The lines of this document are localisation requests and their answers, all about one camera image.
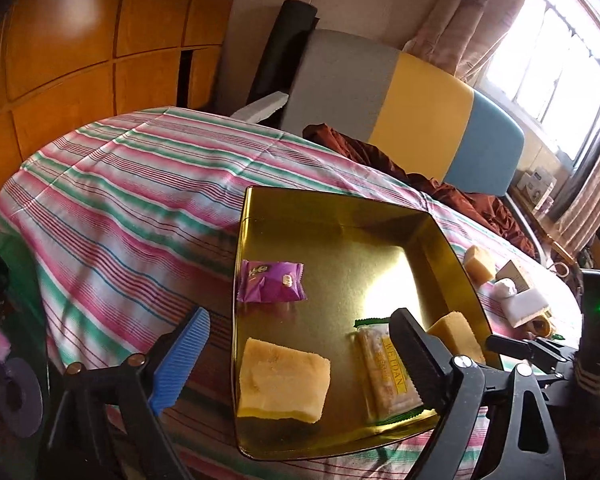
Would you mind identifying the small cardboard box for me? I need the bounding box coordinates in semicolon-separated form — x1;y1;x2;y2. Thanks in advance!
495;260;533;293

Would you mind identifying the white sponge block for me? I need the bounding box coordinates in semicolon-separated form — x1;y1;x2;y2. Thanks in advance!
505;287;552;329

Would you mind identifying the grey round disc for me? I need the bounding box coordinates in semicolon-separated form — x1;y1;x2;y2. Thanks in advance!
0;357;44;438

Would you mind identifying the golden metal tin tray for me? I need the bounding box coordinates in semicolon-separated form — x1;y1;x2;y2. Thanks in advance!
231;185;503;462

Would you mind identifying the yellow plush toy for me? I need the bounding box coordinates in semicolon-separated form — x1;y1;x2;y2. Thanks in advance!
525;310;556;341

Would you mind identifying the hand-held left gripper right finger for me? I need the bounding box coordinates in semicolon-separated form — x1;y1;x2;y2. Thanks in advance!
389;307;567;480

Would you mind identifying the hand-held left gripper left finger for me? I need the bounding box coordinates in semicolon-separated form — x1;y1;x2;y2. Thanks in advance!
35;306;212;480

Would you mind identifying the wooden wardrobe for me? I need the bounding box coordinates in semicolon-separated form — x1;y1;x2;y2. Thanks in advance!
0;0;246;221

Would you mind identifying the striped bed sheet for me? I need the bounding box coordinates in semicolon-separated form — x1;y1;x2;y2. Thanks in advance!
0;106;583;480

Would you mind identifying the beige patterned curtain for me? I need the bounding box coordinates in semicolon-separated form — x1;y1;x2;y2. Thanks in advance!
402;0;553;86
555;75;600;256

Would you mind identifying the cracker packet with green edges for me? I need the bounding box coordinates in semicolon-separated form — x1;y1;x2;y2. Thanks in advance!
352;317;438;423

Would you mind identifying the grey metal bed rail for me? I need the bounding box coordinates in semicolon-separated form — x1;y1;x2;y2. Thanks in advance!
505;195;551;267

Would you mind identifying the window with metal bars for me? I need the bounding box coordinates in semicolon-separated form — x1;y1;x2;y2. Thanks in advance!
475;0;600;171

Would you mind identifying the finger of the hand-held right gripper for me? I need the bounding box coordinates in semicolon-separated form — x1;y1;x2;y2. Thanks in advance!
530;337;578;361
485;335;576;386

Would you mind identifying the brown blanket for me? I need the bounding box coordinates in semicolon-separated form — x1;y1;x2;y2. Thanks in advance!
302;122;536;256

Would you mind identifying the white carton box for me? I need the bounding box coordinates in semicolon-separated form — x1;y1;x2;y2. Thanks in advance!
519;169;557;206

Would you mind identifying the grey yellow blue headboard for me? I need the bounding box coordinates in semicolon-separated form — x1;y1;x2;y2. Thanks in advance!
280;29;526;196

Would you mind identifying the black rolled mat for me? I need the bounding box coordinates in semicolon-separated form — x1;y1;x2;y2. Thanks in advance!
247;0;321;121

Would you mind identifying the yellow sponge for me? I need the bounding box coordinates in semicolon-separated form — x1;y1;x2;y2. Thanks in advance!
236;337;332;425
426;310;487;367
462;245;497;283

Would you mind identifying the white foam piece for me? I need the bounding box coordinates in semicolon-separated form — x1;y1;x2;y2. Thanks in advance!
230;91;291;123

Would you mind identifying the purple snack packet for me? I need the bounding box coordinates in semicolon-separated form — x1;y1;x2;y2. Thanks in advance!
236;259;307;305

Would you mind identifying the wooden nightstand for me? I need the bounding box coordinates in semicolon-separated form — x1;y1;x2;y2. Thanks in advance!
510;185;581;263

